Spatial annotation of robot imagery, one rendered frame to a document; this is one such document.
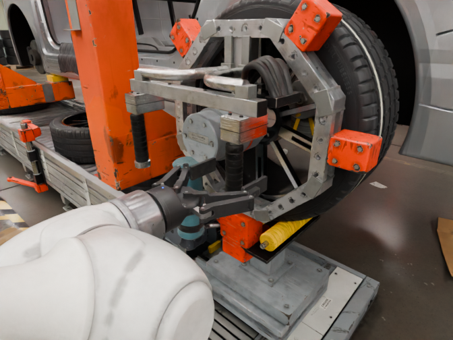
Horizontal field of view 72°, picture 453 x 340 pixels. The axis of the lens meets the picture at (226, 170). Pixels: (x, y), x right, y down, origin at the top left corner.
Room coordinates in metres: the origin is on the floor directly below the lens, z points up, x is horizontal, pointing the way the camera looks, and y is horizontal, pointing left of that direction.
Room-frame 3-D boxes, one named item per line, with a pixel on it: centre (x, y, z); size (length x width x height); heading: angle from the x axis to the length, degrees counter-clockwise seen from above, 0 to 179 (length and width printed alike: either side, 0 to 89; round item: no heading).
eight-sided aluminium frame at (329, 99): (0.86, -0.05, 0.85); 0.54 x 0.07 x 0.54; 48
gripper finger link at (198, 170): (0.60, 0.05, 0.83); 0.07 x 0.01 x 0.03; 138
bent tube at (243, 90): (0.70, -0.04, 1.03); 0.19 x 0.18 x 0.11; 138
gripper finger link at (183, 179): (0.53, 0.08, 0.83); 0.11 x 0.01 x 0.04; 179
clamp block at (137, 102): (0.82, 0.22, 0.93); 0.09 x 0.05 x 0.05; 138
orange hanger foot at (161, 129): (1.43, 0.20, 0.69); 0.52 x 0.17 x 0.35; 138
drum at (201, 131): (0.81, 0.00, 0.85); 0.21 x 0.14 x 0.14; 138
